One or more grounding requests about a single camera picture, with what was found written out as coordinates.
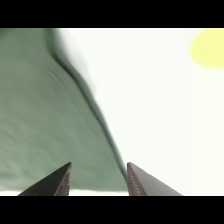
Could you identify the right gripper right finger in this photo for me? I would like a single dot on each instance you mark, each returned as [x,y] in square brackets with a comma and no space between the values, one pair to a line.
[143,183]

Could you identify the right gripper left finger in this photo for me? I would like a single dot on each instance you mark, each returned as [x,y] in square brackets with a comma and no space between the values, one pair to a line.
[55,183]

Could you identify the dark green T-shirt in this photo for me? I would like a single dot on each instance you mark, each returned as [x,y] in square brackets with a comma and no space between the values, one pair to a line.
[43,116]

